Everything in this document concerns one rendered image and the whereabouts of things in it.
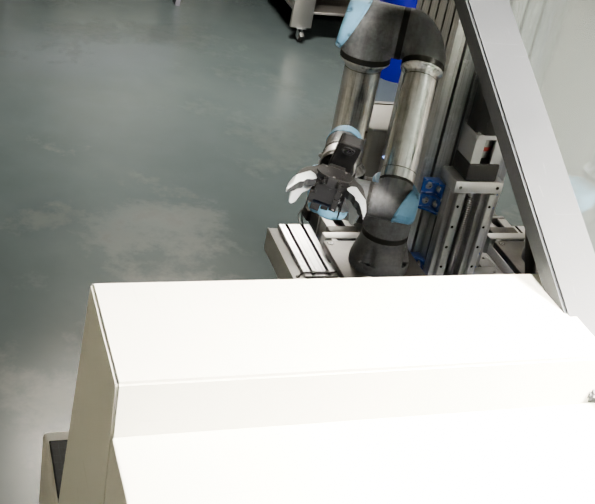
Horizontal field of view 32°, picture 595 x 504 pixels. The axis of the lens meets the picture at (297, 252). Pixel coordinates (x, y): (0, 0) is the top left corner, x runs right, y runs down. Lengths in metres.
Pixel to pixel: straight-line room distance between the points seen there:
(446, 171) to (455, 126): 0.12
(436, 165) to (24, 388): 1.72
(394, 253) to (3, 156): 3.00
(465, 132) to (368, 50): 0.43
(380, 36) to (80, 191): 2.82
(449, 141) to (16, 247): 2.31
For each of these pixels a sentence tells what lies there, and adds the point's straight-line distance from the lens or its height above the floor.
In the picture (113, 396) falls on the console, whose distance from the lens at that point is 1.28.
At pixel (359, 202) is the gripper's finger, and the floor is 1.45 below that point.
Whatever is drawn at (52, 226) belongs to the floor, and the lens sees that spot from 4.66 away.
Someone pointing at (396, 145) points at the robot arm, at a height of 1.45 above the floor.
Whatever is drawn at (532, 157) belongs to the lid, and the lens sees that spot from 1.72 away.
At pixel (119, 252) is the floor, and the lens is 4.51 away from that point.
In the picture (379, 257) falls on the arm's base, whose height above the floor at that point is 1.09.
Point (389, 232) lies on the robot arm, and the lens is 2.53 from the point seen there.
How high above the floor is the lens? 2.33
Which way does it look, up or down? 30 degrees down
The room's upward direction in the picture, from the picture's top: 11 degrees clockwise
